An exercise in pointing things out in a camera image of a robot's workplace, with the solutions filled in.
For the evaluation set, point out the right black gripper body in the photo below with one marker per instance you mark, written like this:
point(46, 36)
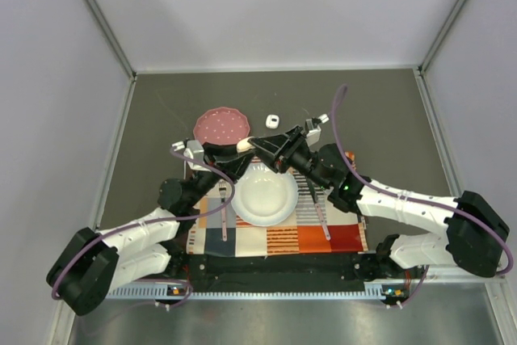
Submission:
point(300, 159)

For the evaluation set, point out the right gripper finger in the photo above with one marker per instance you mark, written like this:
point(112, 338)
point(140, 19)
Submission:
point(270, 160)
point(276, 143)

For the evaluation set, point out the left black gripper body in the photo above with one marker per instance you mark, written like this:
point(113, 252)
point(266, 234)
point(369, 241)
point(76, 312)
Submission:
point(214, 162)

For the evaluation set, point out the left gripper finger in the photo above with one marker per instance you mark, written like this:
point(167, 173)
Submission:
point(214, 150)
point(238, 165)

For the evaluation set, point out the pink earbud charging case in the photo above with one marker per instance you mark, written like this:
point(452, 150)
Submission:
point(244, 145)

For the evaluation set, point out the white earbud charging case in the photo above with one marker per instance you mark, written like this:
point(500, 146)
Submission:
point(272, 121)

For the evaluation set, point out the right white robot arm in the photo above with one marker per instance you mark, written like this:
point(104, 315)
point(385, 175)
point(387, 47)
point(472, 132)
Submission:
point(462, 231)

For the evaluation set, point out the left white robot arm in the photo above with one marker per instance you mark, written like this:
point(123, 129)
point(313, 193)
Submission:
point(96, 262)

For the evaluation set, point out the pink polka dot plate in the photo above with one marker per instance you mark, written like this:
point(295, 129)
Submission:
point(221, 126)

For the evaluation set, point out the white ceramic plate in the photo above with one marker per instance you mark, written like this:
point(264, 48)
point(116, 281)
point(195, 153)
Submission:
point(263, 198)

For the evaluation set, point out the orange patterned placemat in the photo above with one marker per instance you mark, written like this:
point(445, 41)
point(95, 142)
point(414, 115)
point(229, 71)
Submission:
point(301, 233)

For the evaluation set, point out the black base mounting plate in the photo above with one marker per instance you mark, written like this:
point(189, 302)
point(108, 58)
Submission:
point(333, 272)

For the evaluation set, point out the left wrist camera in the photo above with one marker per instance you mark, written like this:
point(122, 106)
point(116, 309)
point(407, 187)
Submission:
point(191, 152)

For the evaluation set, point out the pink handled fork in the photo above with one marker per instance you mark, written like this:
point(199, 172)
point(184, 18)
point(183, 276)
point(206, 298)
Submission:
point(222, 192)

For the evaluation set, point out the pink handled knife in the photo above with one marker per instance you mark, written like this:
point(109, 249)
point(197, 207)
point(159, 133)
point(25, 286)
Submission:
point(318, 209)

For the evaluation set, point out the grey slotted cable duct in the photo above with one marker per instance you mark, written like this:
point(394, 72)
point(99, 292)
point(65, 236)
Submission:
point(145, 291)

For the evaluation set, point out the aluminium frame rail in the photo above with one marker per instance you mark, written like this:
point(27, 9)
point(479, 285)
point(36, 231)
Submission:
point(108, 34)

